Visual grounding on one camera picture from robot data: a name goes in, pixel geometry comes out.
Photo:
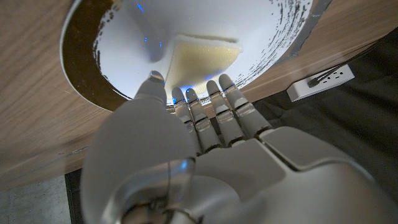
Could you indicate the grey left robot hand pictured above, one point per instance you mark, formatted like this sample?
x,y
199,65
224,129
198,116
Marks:
x,y
248,180

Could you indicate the pale yellow sponge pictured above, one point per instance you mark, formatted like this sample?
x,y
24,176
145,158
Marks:
x,y
199,62

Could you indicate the white paper plate dark rim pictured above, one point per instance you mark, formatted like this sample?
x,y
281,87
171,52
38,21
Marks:
x,y
124,62

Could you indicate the white power strip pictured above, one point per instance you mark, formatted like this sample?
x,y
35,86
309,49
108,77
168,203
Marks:
x,y
326,84

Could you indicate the grey tape outline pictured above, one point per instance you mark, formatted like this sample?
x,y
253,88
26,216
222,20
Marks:
x,y
306,31

